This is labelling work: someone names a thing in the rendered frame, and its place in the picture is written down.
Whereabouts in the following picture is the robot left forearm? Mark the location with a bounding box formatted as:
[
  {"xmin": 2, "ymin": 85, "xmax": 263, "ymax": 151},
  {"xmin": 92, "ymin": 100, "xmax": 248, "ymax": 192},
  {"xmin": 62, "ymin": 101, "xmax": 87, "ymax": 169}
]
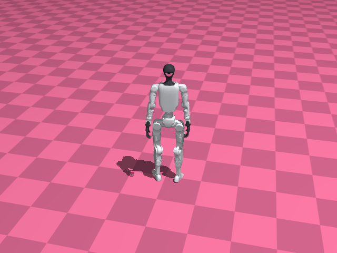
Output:
[{"xmin": 145, "ymin": 102, "xmax": 154, "ymax": 124}]

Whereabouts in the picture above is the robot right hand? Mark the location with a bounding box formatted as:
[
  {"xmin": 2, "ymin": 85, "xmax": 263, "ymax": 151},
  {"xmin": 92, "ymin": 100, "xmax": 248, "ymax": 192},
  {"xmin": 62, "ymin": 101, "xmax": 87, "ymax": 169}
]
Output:
[{"xmin": 184, "ymin": 121, "xmax": 191, "ymax": 138}]

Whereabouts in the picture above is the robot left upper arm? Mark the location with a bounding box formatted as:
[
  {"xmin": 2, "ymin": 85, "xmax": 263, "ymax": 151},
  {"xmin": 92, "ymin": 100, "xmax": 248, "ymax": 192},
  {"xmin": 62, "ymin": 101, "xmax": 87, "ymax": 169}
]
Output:
[{"xmin": 150, "ymin": 84, "xmax": 159, "ymax": 109}]

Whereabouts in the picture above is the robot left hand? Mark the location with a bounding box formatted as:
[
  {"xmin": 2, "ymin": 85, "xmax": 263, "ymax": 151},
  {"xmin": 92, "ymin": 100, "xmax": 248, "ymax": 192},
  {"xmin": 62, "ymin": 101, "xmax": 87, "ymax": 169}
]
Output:
[{"xmin": 145, "ymin": 121, "xmax": 151, "ymax": 139}]

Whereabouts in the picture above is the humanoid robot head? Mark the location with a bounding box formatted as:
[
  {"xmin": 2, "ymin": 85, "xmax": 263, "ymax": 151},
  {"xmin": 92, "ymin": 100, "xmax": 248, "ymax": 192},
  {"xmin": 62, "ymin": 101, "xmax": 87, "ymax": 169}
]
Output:
[{"xmin": 163, "ymin": 64, "xmax": 175, "ymax": 86}]

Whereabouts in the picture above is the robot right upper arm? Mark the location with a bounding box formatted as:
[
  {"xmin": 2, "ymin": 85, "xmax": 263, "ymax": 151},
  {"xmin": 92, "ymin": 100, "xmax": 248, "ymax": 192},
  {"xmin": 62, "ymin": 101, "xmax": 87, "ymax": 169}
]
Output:
[{"xmin": 179, "ymin": 84, "xmax": 188, "ymax": 108}]

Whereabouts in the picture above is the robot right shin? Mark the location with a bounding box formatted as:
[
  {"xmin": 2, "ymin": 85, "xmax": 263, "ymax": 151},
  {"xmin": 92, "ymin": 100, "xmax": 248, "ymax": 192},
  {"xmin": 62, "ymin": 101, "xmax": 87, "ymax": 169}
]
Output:
[{"xmin": 174, "ymin": 148, "xmax": 183, "ymax": 176}]

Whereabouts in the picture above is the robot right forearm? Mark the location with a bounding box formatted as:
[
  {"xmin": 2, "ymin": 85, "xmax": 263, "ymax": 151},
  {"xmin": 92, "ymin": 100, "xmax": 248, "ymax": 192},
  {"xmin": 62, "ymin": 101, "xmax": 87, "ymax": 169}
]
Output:
[{"xmin": 183, "ymin": 102, "xmax": 190, "ymax": 124}]

